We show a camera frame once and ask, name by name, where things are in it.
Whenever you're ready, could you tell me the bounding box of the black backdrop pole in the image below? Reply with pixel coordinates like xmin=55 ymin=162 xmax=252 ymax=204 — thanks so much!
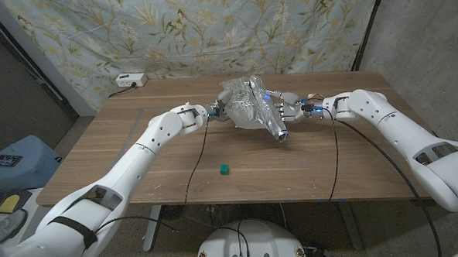
xmin=347 ymin=0 xmax=391 ymax=72

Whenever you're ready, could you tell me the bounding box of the grey table leg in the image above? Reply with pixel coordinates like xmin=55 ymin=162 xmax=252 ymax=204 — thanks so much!
xmin=140 ymin=204 xmax=166 ymax=252
xmin=335 ymin=200 xmax=365 ymax=252

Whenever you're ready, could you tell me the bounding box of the white power strip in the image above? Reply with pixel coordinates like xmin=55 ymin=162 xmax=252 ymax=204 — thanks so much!
xmin=114 ymin=72 xmax=148 ymax=88

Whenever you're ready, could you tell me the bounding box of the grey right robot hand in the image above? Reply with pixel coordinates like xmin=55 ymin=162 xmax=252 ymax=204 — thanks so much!
xmin=265 ymin=87 xmax=325 ymax=125

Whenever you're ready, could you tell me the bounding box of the crinkled aluminum foil sheet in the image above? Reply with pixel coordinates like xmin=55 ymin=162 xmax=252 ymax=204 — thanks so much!
xmin=219 ymin=74 xmax=291 ymax=146

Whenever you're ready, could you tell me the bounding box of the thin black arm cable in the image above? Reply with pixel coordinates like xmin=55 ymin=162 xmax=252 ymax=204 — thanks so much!
xmin=323 ymin=107 xmax=342 ymax=203
xmin=91 ymin=120 xmax=215 ymax=238

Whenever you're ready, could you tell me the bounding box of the black power strip cord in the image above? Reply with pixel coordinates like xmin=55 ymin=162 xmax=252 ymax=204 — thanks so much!
xmin=106 ymin=82 xmax=138 ymax=99

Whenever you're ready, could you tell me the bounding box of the black patterned tag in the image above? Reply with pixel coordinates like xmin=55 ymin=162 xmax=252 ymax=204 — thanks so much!
xmin=0 ymin=153 xmax=24 ymax=168

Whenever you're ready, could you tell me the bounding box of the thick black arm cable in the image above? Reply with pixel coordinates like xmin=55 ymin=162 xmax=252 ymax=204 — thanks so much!
xmin=334 ymin=114 xmax=442 ymax=257

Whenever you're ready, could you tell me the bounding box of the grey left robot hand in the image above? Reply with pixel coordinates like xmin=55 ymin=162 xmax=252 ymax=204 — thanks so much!
xmin=207 ymin=88 xmax=238 ymax=123

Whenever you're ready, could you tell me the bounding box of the black perforated panel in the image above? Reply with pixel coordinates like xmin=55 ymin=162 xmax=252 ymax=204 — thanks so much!
xmin=0 ymin=0 xmax=81 ymax=163

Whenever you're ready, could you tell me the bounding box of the grey tape strip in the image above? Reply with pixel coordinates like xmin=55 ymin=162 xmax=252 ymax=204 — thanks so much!
xmin=120 ymin=108 xmax=146 ymax=149
xmin=142 ymin=105 xmax=177 ymax=112

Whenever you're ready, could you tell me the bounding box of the floral printed backdrop cloth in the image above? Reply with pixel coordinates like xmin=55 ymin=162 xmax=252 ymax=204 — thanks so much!
xmin=0 ymin=0 xmax=388 ymax=116

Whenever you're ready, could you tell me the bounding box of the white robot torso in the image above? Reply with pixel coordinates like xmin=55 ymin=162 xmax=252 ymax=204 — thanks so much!
xmin=193 ymin=217 xmax=308 ymax=257

